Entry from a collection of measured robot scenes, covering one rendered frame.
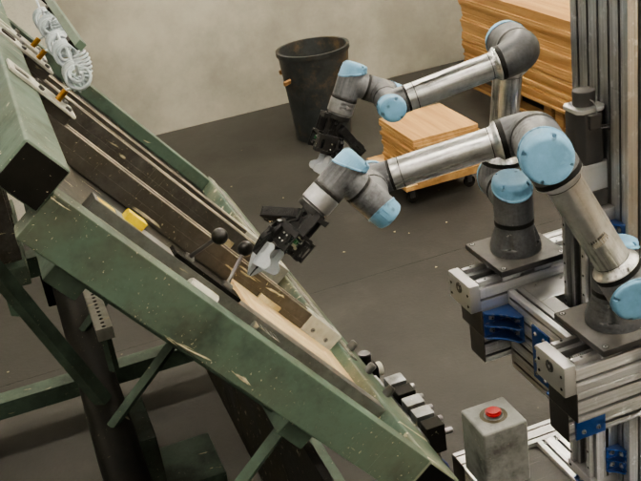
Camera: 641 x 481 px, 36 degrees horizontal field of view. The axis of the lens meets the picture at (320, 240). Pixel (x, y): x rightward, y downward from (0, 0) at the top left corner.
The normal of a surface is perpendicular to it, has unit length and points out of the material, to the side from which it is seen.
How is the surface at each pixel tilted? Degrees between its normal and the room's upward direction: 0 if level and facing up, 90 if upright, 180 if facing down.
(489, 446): 90
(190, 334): 90
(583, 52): 90
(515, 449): 90
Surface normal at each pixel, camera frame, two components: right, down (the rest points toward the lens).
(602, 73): -0.93, 0.26
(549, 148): -0.07, 0.32
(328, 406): 0.34, 0.36
